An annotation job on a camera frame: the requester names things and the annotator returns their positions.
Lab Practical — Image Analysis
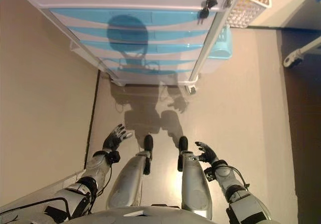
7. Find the black key bunch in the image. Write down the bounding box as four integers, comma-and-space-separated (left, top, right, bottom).
197, 0, 218, 25

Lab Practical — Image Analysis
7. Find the silver left robot leg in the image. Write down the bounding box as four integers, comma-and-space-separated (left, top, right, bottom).
105, 134, 154, 208

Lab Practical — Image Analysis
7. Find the silver right robot leg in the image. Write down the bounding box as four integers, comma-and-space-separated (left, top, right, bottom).
177, 136, 213, 220

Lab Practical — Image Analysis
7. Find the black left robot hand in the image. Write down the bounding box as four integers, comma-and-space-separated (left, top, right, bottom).
102, 124, 133, 152

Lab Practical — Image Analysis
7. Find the blue striped drawer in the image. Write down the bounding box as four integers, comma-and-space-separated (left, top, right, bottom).
79, 40, 204, 57
49, 8, 217, 28
97, 55, 200, 70
114, 67, 195, 77
67, 26, 210, 43

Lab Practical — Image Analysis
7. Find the blue striped bottom drawer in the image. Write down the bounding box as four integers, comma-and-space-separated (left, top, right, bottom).
114, 67, 195, 77

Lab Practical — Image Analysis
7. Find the silver robot leg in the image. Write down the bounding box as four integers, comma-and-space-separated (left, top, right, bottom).
177, 136, 213, 220
105, 134, 154, 208

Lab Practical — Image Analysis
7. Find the grey wheeled stand leg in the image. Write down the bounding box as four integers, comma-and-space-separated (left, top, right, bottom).
283, 37, 321, 69

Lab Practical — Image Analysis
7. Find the blue striped top drawer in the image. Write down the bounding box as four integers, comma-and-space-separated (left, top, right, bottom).
49, 8, 217, 28

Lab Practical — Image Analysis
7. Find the white perforated basket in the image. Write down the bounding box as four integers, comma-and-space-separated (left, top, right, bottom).
226, 0, 273, 29

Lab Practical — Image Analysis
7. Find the light blue plastic basket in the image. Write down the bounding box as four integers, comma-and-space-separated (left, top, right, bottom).
199, 24, 233, 74

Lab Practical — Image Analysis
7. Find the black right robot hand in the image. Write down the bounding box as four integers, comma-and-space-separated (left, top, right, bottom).
195, 141, 219, 165

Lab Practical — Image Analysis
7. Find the grey robot torso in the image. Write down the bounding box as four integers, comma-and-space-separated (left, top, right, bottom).
66, 204, 230, 224

